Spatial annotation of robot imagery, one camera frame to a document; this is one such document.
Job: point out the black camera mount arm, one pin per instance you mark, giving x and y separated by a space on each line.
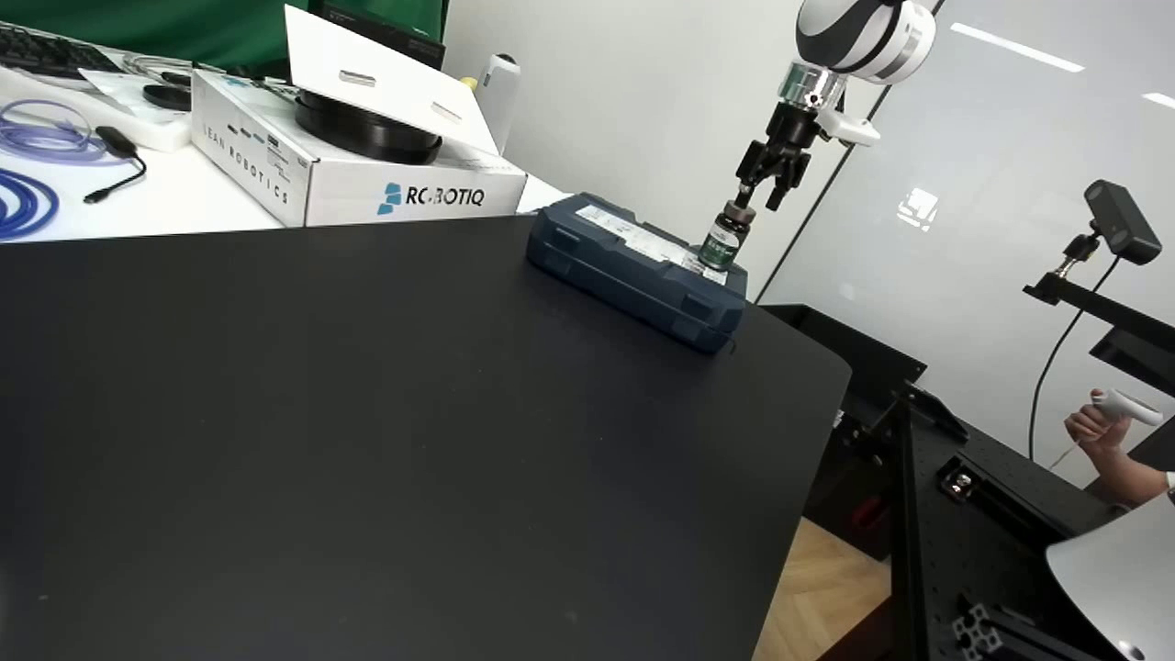
1101 305

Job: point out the person's forearm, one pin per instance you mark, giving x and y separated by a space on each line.
1141 478

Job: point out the green bottle with brown cap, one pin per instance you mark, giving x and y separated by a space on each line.
719 242

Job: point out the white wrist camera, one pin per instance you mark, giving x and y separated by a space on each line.
848 127

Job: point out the white handheld controller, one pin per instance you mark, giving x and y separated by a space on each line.
1133 410

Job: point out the black aluminium frame table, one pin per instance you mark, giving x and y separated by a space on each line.
978 553

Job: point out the black camera on mount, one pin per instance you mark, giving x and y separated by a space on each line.
1121 218

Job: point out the green cloth backdrop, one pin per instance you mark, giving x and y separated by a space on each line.
160 24

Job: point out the white Robotiq cardboard box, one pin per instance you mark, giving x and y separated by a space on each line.
344 196

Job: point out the blue plastic case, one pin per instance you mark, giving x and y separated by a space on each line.
626 278

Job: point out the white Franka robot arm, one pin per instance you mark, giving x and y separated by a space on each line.
865 32

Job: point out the black keyboard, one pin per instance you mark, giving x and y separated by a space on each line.
49 52

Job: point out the white curved chair back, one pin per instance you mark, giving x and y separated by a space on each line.
1123 574

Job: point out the person's hand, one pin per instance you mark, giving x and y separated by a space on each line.
1098 436

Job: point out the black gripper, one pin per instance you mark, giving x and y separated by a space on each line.
789 133

